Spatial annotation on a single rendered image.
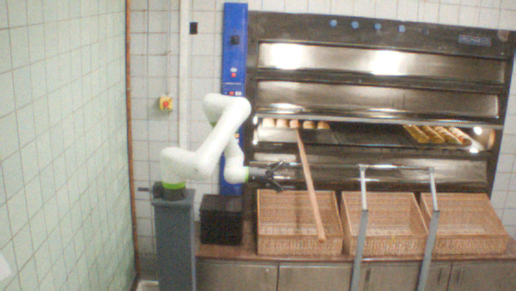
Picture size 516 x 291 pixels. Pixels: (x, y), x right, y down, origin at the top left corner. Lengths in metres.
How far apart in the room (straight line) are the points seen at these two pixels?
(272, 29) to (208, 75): 0.53
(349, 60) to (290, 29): 0.45
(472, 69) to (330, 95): 1.06
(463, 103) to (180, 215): 2.21
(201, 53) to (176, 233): 1.36
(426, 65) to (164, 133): 1.90
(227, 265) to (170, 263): 0.72
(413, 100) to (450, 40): 0.51
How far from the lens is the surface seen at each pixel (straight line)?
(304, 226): 3.72
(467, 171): 3.97
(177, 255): 2.68
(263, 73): 3.47
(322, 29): 3.47
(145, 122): 3.62
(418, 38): 3.62
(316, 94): 3.52
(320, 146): 3.61
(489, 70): 3.84
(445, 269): 3.61
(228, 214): 3.34
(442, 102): 3.74
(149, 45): 3.52
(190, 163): 2.42
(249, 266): 3.34
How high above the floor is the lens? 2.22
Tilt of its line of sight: 18 degrees down
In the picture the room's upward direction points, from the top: 2 degrees clockwise
